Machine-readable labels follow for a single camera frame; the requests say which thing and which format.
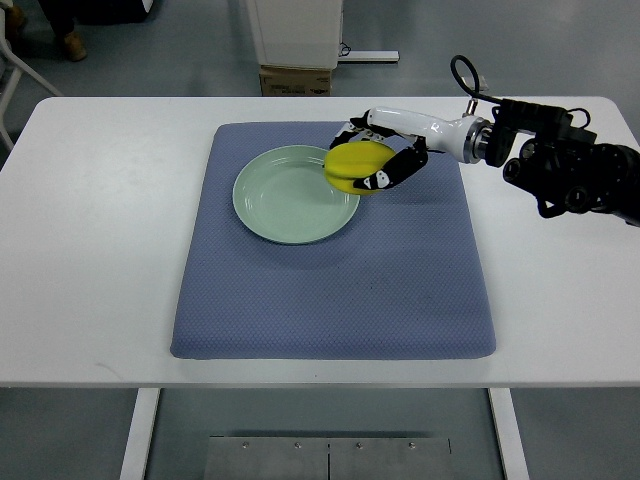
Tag light green plate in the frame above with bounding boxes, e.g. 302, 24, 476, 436
232, 145, 359, 245

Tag small grey floor object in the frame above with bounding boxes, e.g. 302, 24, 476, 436
462, 75, 489, 92

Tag white chair frame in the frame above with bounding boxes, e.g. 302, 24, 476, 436
1, 7, 62, 151

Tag right white table leg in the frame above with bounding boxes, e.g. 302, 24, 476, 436
488, 388, 530, 480

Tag white table leg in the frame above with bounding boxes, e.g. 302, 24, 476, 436
488, 388, 530, 480
119, 388, 161, 480

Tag blue textured mat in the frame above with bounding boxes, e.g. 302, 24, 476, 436
170, 122, 496, 360

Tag white floor rail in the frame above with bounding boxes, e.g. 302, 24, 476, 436
338, 50, 400, 64

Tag left white table leg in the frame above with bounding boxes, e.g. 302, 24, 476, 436
119, 388, 161, 480

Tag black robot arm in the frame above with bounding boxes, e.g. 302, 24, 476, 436
476, 99, 639, 226

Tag tan shoe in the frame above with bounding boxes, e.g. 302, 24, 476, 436
61, 31, 87, 62

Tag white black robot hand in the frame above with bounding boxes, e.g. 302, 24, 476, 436
329, 107, 491, 192

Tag grey metal base plate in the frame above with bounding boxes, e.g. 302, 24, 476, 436
204, 436, 455, 479

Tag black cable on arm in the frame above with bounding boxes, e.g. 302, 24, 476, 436
450, 54, 504, 107

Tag yellow starfruit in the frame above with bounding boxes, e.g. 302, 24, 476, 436
323, 141, 395, 195

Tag cardboard box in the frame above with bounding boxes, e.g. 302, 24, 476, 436
259, 66, 332, 97

